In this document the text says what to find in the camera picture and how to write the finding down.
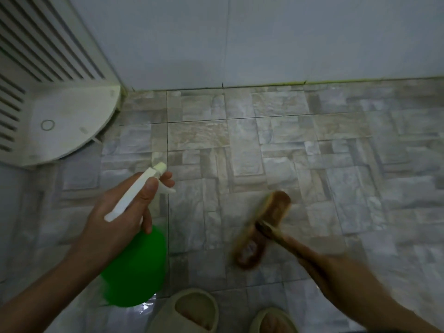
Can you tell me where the brown scrub brush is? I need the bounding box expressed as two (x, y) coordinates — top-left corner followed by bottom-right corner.
(232, 191), (314, 271)

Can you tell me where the person's right forearm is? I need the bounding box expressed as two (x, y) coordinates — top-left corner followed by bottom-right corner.
(347, 284), (444, 333)

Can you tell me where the person's left forearm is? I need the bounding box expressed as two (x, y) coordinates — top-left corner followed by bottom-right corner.
(0, 253), (103, 333)

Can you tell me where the white corner shelf rack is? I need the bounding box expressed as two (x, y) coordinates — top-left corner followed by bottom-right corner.
(0, 0), (121, 167)

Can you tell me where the person's right hand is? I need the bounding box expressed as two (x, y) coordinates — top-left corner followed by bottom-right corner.
(299, 247), (384, 315)

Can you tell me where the beige slipper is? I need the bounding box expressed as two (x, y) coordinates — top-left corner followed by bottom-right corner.
(249, 307), (299, 333)
(147, 288), (219, 333)

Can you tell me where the green spray bottle white nozzle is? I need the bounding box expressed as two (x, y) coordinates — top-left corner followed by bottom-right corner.
(100, 162), (177, 308)

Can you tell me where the person's left hand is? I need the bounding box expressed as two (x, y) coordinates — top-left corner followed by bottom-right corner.
(72, 171), (176, 278)

